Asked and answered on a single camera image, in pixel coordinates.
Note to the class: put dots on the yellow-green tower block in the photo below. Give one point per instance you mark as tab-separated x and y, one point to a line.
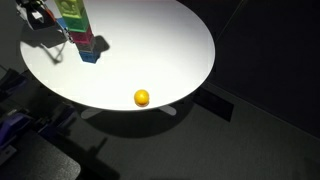
71	8

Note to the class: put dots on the purple clamp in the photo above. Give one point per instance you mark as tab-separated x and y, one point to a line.
13	125

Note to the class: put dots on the blue grey tower block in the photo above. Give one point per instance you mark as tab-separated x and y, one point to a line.
89	56

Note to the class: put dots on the blue soft cube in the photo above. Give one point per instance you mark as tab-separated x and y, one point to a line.
62	25

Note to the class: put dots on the magenta tower block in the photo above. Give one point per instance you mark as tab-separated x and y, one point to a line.
81	37

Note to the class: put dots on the green tower block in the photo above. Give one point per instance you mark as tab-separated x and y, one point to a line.
76	24

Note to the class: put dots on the grey perforated board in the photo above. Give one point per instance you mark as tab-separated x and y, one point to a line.
40	160

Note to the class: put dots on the yellow ball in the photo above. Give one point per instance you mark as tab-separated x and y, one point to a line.
141	97

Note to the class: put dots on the dark clamp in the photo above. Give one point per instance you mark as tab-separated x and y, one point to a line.
11	81

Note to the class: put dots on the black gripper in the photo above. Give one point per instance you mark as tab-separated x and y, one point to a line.
33	2

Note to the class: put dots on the black clamp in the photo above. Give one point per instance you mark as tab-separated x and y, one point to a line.
55	118

